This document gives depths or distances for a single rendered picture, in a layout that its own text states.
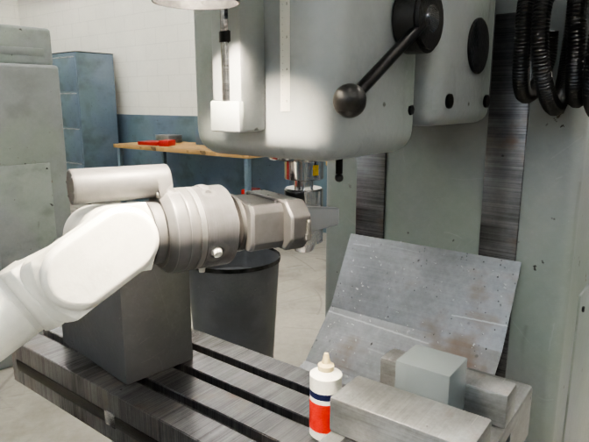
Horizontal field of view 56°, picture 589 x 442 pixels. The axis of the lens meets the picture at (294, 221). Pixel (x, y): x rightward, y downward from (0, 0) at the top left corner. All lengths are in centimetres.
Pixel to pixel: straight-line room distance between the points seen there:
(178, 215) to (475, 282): 56
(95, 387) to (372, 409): 46
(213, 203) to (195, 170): 655
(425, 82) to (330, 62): 18
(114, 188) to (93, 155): 737
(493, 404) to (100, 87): 758
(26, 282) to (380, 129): 37
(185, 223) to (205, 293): 206
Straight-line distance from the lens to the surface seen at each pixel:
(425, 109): 68
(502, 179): 93
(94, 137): 792
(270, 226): 59
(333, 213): 65
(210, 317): 263
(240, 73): 54
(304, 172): 63
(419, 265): 100
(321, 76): 53
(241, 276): 252
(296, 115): 54
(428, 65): 68
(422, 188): 99
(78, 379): 94
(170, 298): 87
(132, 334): 85
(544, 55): 73
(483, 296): 95
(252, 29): 56
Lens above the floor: 137
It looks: 12 degrees down
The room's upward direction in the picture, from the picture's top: straight up
